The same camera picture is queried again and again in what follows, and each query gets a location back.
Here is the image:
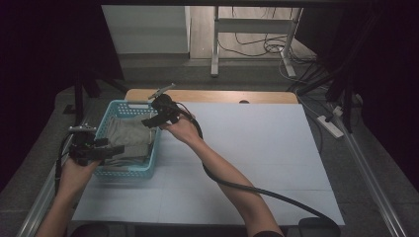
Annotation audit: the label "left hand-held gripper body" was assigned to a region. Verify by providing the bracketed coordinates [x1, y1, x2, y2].
[67, 123, 110, 167]

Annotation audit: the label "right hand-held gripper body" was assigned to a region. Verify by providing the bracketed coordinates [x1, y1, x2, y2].
[147, 83, 183, 126]

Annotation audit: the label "grey cloth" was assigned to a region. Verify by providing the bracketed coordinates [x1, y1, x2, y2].
[106, 113, 158, 166]

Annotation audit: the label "light blue perforated plastic basket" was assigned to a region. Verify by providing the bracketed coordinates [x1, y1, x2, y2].
[93, 99, 163, 183]

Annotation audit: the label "person's left hand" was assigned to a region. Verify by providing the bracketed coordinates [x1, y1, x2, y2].
[58, 157, 101, 199]

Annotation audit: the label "person's right hand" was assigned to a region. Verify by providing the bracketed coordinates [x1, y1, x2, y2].
[159, 112, 203, 146]

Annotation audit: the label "wooden table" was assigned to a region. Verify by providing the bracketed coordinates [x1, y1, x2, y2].
[124, 88, 299, 106]

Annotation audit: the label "black metal stand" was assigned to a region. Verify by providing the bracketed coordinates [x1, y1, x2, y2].
[286, 9, 380, 134]
[63, 63, 130, 126]

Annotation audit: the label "white cabinet panel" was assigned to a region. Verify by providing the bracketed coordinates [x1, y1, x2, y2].
[101, 4, 193, 55]

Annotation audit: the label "white power strip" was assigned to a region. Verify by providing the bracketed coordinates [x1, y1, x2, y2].
[316, 115, 345, 139]

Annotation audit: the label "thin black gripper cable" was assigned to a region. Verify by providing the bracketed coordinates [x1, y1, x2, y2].
[53, 132, 79, 194]

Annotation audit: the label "aluminium rail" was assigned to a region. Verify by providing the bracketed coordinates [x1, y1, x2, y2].
[339, 122, 410, 237]
[15, 131, 78, 237]

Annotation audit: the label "thick black gripper cable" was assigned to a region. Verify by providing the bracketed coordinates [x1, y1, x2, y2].
[176, 102, 342, 237]

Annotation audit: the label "white metal desk frame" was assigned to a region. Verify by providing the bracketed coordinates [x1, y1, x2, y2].
[209, 5, 304, 79]

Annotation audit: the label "black floor cables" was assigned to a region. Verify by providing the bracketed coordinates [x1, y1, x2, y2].
[218, 6, 319, 66]

